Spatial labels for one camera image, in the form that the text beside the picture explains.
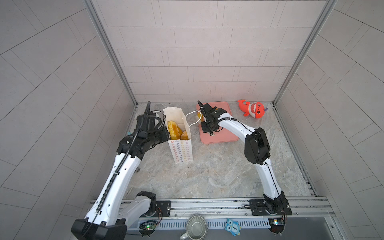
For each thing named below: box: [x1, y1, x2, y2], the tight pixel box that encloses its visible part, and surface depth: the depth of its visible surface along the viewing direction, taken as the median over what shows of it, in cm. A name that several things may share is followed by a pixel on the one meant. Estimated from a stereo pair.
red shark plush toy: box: [237, 99, 269, 119], surface depth 107 cm
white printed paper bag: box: [163, 106, 194, 164], surface depth 81 cm
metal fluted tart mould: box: [186, 214, 209, 240], surface depth 67 cm
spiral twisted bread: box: [167, 120, 183, 140], surface depth 86 cm
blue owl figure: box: [224, 218, 242, 237], surface depth 67 cm
